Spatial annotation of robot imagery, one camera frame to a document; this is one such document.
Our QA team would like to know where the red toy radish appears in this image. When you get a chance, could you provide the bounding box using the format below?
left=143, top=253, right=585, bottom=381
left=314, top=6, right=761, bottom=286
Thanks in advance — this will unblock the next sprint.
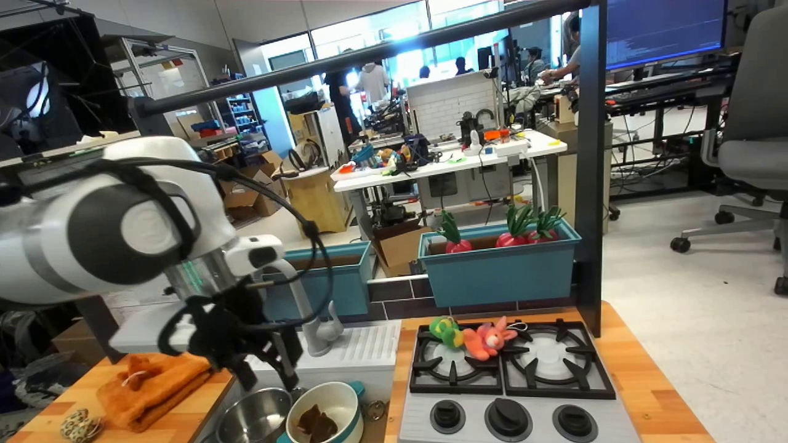
left=529, top=207, right=569, bottom=248
left=493, top=207, right=541, bottom=252
left=434, top=212, right=475, bottom=258

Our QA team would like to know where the open cardboard box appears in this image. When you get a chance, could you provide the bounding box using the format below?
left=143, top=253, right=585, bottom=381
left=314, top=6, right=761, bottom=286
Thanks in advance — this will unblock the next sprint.
left=215, top=151, right=291, bottom=223

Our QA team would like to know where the teal planter box with radishes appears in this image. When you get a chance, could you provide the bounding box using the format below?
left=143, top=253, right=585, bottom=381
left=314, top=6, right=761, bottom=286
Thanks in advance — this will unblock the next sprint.
left=415, top=220, right=585, bottom=313

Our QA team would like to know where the white bowl with teal handles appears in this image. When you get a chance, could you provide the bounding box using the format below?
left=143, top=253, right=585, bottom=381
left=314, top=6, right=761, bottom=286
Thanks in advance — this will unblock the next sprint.
left=280, top=376, right=370, bottom=443

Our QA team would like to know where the brown plush toy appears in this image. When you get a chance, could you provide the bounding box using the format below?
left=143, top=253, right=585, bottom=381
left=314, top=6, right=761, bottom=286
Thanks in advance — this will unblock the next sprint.
left=296, top=403, right=339, bottom=443

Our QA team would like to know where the black office desk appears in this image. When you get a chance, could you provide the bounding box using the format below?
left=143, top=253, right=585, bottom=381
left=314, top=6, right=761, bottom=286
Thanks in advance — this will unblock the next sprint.
left=604, top=51, right=744, bottom=202

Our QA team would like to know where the cardboard box under table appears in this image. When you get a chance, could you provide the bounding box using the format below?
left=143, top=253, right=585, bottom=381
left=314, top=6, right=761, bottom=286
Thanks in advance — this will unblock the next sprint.
left=370, top=220, right=431, bottom=280

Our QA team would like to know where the dark brick backsplash strip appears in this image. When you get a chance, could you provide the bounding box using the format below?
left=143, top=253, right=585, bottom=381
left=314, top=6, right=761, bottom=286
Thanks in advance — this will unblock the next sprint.
left=365, top=275, right=595, bottom=322

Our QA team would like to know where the white board on table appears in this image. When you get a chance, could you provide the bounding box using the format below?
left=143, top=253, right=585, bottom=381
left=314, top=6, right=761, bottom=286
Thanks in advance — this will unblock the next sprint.
left=404, top=69, right=509, bottom=142

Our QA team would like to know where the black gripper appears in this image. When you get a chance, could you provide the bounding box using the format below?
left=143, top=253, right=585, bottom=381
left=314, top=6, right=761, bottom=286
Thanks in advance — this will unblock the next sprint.
left=215, top=280, right=306, bottom=397

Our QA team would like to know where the black toy kitchen frame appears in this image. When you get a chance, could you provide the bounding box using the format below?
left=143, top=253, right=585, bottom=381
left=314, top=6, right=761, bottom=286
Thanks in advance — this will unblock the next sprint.
left=127, top=0, right=610, bottom=340

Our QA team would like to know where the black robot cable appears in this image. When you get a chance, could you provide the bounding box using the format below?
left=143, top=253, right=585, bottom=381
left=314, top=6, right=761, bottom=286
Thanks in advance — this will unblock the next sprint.
left=0, top=154, right=337, bottom=357

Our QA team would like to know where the person in black shirt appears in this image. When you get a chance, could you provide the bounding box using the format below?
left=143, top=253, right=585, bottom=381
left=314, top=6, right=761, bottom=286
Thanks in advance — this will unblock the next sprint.
left=323, top=69, right=365, bottom=147

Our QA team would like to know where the black burner grate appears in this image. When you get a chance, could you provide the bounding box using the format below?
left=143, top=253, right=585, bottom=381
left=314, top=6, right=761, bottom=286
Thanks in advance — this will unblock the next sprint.
left=494, top=317, right=619, bottom=403
left=408, top=319, right=505, bottom=397

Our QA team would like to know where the orange terry cloth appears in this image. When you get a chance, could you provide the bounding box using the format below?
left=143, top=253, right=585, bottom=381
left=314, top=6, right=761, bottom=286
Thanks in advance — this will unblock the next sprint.
left=94, top=353, right=216, bottom=436

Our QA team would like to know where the plywood cabinet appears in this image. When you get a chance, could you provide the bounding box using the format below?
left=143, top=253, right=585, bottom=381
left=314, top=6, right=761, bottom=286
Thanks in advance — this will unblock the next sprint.
left=280, top=164, right=351, bottom=243

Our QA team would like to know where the grey toy stove body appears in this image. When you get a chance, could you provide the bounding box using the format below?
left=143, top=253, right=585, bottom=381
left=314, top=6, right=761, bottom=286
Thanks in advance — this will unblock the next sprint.
left=396, top=317, right=643, bottom=443

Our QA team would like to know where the white metal shelf rack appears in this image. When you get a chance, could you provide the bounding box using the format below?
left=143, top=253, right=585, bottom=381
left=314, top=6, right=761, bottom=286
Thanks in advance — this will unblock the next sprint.
left=103, top=34, right=216, bottom=138

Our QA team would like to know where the steel bowl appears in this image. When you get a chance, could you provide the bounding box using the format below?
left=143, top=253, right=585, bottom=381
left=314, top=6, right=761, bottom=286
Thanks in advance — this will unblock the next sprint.
left=212, top=383, right=296, bottom=443

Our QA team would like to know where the white toy sink unit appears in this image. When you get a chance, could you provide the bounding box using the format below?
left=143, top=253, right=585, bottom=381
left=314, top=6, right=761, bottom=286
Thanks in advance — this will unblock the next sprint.
left=191, top=317, right=404, bottom=443

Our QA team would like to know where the green yellow plush toy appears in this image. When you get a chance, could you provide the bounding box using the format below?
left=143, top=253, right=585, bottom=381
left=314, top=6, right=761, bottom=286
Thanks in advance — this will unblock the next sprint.
left=425, top=314, right=466, bottom=353

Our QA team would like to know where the small orange plush toy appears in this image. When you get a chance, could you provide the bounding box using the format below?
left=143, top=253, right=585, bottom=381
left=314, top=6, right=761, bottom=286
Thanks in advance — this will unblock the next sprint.
left=116, top=366, right=164, bottom=393

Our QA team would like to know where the white work table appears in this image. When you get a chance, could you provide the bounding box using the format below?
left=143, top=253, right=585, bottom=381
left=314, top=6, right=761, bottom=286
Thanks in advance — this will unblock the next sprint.
left=329, top=125, right=572, bottom=241

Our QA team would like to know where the pink bunny plush toy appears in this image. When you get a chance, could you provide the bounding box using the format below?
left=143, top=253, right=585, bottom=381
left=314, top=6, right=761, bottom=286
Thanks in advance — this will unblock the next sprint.
left=459, top=314, right=521, bottom=365

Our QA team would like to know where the black stove knob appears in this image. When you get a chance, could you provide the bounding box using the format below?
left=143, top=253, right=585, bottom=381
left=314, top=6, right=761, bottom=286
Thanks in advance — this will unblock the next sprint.
left=551, top=402, right=600, bottom=443
left=425, top=398, right=468, bottom=437
left=482, top=397, right=535, bottom=443

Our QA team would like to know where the blue computer monitor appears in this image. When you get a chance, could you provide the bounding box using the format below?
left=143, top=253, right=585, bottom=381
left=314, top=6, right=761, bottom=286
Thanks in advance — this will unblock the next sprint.
left=604, top=0, right=732, bottom=74

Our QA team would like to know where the grey office chair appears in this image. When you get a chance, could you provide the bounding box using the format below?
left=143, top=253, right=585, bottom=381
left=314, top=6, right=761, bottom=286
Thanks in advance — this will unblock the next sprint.
left=668, top=6, right=788, bottom=297

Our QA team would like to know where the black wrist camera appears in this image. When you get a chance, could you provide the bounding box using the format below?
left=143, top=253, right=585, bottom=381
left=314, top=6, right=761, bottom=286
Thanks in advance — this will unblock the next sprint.
left=154, top=292, right=226, bottom=371

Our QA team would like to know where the person in white shirt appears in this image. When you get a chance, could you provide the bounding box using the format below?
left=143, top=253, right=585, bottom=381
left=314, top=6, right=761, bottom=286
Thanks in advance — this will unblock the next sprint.
left=358, top=58, right=396, bottom=111

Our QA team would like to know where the grey toy faucet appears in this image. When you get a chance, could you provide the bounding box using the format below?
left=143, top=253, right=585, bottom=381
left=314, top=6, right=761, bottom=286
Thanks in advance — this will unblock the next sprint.
left=280, top=257, right=346, bottom=360

